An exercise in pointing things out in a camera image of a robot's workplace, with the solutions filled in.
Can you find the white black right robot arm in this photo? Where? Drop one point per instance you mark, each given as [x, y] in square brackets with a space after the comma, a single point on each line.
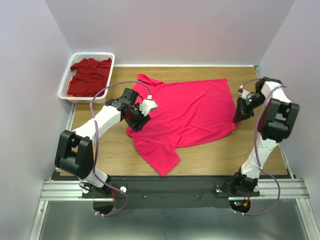
[275, 123]

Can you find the white plastic basket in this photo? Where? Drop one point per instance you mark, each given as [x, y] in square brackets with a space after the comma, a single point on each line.
[77, 57]

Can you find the pink t-shirt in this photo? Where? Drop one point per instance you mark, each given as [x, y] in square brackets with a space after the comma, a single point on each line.
[189, 113]

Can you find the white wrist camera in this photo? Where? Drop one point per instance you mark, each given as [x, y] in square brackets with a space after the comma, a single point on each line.
[245, 94]
[147, 106]

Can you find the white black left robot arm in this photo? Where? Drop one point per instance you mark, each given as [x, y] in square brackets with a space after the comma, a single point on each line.
[77, 150]

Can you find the dark red t-shirt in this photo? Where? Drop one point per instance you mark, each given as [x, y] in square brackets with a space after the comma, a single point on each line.
[90, 76]

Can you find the aluminium mounting rail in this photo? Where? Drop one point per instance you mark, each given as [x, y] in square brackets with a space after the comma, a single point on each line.
[196, 188]

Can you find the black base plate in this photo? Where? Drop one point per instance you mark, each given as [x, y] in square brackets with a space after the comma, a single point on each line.
[161, 203]

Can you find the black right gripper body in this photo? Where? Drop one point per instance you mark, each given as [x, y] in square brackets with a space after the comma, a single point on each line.
[245, 106]

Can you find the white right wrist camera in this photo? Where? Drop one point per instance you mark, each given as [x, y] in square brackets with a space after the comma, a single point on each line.
[245, 94]

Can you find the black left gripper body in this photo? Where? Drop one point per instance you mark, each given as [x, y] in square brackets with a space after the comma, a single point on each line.
[135, 117]

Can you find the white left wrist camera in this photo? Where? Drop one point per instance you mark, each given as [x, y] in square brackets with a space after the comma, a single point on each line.
[147, 106]

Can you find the orange garment in basket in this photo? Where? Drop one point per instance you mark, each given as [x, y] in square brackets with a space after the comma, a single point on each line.
[71, 88]

